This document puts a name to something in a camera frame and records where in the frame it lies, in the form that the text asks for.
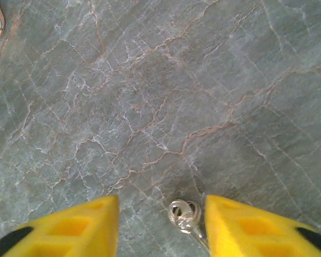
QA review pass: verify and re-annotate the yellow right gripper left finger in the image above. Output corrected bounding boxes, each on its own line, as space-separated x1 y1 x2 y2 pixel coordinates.
0 195 120 257

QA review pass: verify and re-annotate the silver key with ring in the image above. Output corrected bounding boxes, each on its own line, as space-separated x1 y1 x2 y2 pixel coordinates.
167 199 209 248

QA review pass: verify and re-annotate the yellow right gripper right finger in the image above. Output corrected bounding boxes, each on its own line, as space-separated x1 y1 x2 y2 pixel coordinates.
204 194 321 257

